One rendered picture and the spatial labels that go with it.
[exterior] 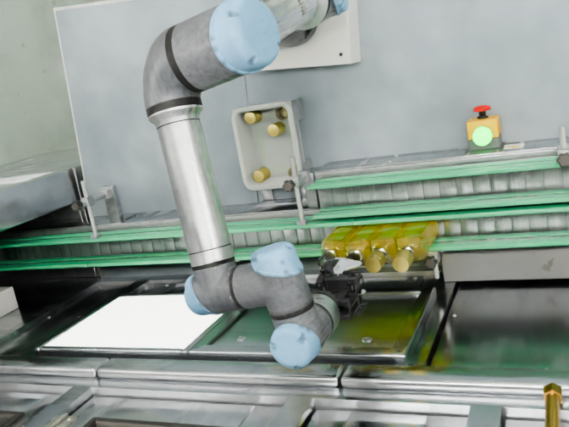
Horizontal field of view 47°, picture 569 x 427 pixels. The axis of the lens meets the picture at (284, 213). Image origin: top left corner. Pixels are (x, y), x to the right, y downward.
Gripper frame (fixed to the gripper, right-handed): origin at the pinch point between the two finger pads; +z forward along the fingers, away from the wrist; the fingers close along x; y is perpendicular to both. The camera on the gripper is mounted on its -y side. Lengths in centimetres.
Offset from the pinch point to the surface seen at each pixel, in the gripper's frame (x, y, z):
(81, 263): -3, -89, 23
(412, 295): -12.3, 9.5, 17.0
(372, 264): 0.5, 5.6, 2.6
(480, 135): 19.7, 25.9, 33.3
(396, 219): 4.4, 6.8, 22.3
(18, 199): 19, -101, 18
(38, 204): 15, -101, 25
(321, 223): 4.4, -11.9, 22.7
